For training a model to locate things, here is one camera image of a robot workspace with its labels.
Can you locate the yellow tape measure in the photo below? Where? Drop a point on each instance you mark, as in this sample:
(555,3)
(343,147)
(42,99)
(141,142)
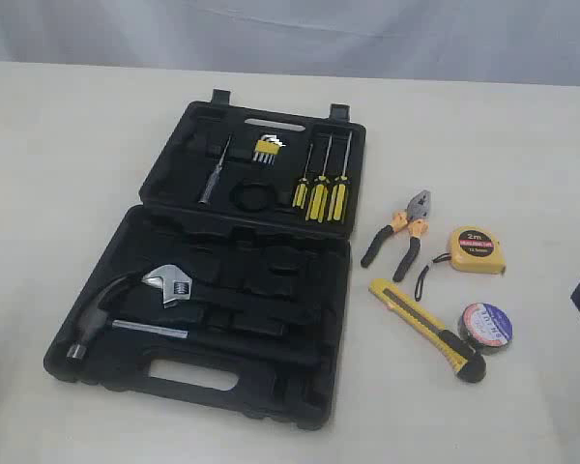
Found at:
(470,249)

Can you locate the black electrical tape roll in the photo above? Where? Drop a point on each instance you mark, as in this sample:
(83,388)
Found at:
(486,328)

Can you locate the yellow black utility knife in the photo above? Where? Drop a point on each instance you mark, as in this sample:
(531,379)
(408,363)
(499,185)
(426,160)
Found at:
(467,363)

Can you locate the black plastic tool case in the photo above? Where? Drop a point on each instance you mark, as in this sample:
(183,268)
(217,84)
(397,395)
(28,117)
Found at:
(226,284)

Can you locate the middle yellow black screwdriver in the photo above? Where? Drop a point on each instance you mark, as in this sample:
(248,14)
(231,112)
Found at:
(320,189)

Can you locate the yellow black screwdriver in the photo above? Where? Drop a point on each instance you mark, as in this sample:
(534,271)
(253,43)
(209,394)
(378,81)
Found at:
(320,189)
(341,187)
(302,186)

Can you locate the left yellow black screwdriver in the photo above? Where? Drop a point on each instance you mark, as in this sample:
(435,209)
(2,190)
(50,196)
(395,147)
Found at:
(302,186)

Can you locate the right yellow black screwdriver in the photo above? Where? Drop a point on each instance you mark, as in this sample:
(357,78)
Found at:
(341,187)

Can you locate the yellow hex key set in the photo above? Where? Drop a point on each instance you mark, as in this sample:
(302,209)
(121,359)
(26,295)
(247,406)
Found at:
(267,148)

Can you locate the chrome adjustable wrench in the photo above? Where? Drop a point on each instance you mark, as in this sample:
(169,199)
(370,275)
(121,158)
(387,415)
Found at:
(177,286)

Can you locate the clear handle tester screwdriver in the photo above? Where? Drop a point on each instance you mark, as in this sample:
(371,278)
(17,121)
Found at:
(213,179)

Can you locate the claw hammer black handle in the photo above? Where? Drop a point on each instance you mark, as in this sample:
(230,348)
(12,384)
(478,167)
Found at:
(93,319)

